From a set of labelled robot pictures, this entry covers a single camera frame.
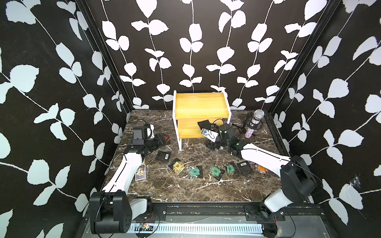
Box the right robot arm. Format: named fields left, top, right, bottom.
left=200, top=124, right=318, bottom=215

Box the small green circuit board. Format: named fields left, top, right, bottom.
left=139, top=223, right=154, bottom=232

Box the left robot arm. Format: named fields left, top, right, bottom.
left=89, top=125, right=170, bottom=237

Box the white slotted cable duct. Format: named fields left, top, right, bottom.
left=127, top=223, right=264, bottom=236

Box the small green tea bag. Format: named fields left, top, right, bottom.
left=224, top=162, right=240, bottom=177

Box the red tea bag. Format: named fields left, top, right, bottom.
left=159, top=133, right=171, bottom=145

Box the black barcode tea bag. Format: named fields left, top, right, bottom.
left=237, top=161, right=253, bottom=176

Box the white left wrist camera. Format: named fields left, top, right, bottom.
left=145, top=124, right=154, bottom=140

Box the yellow label tea bag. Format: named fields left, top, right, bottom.
left=168, top=158, right=185, bottom=174

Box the green label tea bag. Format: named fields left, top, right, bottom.
left=208, top=165, right=225, bottom=181

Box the colourful card on floor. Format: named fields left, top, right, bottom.
left=135, top=164, right=146, bottom=181

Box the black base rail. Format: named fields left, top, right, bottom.
left=133, top=202, right=324, bottom=223

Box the orange label tea bag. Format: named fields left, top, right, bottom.
left=255, top=164, right=269, bottom=174

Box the wooden two-tier metal shelf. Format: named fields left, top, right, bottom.
left=172, top=91, right=232, bottom=152

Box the purple glitter microphone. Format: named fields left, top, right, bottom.
left=245, top=109, right=265, bottom=139

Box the teal floral tea bag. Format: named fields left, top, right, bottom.
left=188, top=166, right=203, bottom=179

